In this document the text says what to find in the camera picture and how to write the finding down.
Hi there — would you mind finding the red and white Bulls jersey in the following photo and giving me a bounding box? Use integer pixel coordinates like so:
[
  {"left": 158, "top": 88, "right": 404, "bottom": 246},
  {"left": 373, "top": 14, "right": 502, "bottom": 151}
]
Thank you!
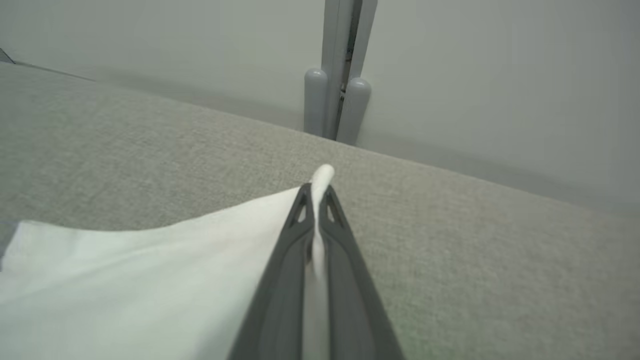
[{"left": 0, "top": 164, "right": 335, "bottom": 360}]

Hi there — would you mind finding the grey partition post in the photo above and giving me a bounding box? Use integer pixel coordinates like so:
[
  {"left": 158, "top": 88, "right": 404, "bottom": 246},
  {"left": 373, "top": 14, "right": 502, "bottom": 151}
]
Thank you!
[{"left": 304, "top": 0, "right": 379, "bottom": 147}]

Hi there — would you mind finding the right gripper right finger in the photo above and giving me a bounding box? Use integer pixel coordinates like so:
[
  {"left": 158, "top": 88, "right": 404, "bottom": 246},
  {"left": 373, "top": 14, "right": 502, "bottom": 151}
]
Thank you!
[{"left": 319, "top": 186, "right": 406, "bottom": 360}]

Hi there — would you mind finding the grey fabric sofa cushion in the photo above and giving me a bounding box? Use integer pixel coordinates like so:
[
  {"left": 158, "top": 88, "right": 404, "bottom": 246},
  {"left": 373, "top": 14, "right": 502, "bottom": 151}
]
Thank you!
[{"left": 0, "top": 62, "right": 640, "bottom": 360}]

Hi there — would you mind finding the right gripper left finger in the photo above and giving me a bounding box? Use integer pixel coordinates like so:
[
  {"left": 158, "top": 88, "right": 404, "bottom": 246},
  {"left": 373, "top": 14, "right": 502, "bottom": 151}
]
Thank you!
[{"left": 227, "top": 183, "right": 316, "bottom": 360}]

